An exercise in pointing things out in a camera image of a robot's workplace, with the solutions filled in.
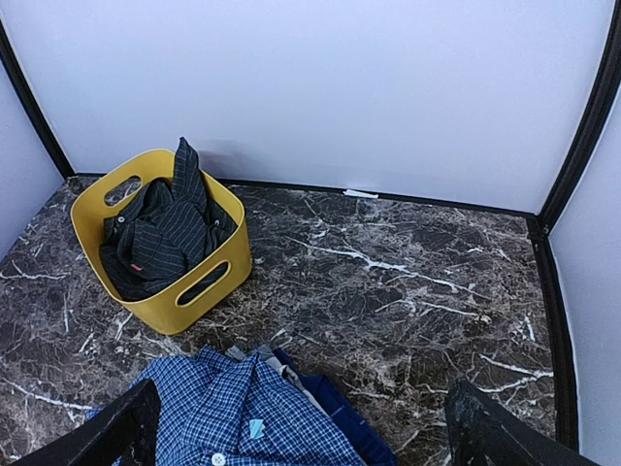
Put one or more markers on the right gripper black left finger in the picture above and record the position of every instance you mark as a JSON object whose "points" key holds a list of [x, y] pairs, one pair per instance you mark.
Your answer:
{"points": [[124, 434]]}

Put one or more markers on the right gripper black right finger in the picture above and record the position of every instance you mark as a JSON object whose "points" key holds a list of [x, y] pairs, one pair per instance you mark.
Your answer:
{"points": [[481, 432]]}

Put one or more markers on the black pinstriped long sleeve shirt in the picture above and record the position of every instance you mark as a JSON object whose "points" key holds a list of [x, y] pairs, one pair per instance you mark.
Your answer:
{"points": [[167, 230]]}

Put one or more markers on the blue checked folded shirt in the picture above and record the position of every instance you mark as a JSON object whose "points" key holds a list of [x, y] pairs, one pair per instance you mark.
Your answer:
{"points": [[215, 411]]}

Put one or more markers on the navy folded garment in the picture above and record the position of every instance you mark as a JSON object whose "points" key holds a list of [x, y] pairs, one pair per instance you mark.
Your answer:
{"points": [[325, 396]]}

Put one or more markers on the grey folded garment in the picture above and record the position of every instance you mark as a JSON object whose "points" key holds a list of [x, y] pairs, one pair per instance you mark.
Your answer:
{"points": [[267, 355]]}

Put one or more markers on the yellow plastic basket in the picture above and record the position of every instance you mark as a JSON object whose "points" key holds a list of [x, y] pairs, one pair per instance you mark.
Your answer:
{"points": [[178, 306]]}

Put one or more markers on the white tape scrap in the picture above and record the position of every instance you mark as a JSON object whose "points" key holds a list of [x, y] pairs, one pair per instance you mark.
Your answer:
{"points": [[360, 194]]}

